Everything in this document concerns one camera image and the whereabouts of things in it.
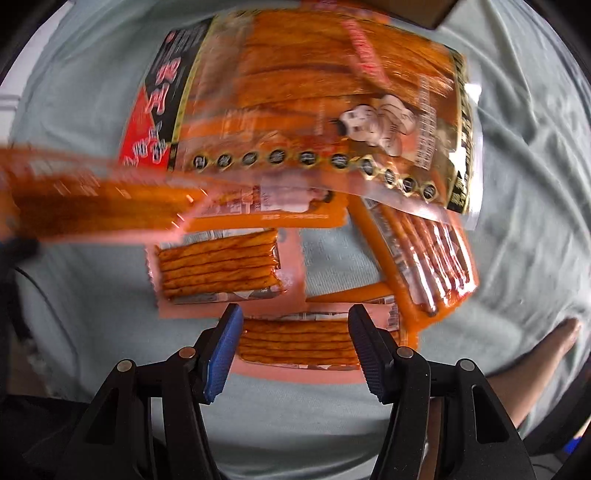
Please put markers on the large clear spicy strip packet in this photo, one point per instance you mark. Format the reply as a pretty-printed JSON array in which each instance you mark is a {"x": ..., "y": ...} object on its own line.
[{"x": 323, "y": 92}]

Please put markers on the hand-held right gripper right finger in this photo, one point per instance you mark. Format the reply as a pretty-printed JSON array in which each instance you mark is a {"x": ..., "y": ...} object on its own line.
[{"x": 369, "y": 355}]

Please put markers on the bed with grey-blue sheet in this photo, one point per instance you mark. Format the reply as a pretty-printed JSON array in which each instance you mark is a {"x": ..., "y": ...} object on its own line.
[{"x": 531, "y": 184}]

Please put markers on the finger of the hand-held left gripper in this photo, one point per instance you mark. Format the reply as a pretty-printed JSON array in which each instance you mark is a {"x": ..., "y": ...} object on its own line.
[{"x": 16, "y": 251}]

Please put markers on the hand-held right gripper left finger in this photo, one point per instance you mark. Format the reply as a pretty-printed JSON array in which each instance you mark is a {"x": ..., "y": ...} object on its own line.
[{"x": 224, "y": 355}]

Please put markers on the orange spicy stick packet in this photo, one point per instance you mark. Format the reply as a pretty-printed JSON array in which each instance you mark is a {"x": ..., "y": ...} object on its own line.
[
  {"x": 300, "y": 341},
  {"x": 429, "y": 267},
  {"x": 221, "y": 222},
  {"x": 217, "y": 267},
  {"x": 92, "y": 203}
]

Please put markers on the brown cardboard box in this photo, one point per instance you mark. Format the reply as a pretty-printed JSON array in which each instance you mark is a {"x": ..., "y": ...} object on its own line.
[{"x": 415, "y": 11}]

